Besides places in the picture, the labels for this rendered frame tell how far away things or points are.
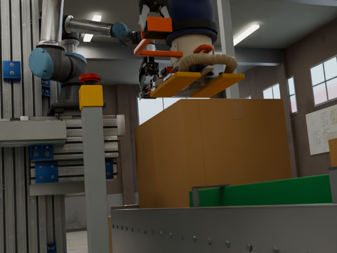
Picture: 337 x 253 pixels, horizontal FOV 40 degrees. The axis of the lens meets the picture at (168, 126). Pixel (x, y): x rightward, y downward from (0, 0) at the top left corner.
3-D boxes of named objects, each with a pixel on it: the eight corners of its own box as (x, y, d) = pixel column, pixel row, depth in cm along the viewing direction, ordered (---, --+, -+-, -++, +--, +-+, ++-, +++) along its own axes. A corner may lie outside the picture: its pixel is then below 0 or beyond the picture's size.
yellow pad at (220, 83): (245, 78, 185) (244, 66, 186) (222, 77, 182) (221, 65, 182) (209, 98, 217) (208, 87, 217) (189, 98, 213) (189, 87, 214)
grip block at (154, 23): (172, 31, 159) (171, 17, 159) (148, 30, 156) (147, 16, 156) (164, 40, 166) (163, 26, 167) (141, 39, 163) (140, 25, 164)
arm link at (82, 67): (94, 85, 204) (92, 55, 207) (71, 80, 193) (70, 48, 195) (74, 90, 211) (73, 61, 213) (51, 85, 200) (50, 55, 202)
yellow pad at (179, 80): (201, 77, 179) (200, 64, 179) (176, 76, 175) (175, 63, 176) (171, 97, 210) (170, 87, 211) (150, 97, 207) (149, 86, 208)
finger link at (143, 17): (140, 36, 165) (147, 13, 167) (145, 29, 159) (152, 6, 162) (132, 32, 164) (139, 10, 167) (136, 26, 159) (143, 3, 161)
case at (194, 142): (296, 210, 163) (283, 98, 170) (190, 220, 150) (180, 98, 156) (221, 211, 219) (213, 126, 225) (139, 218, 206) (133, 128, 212)
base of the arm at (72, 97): (59, 104, 192) (58, 81, 193) (55, 111, 206) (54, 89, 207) (96, 104, 197) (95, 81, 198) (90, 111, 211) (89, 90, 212)
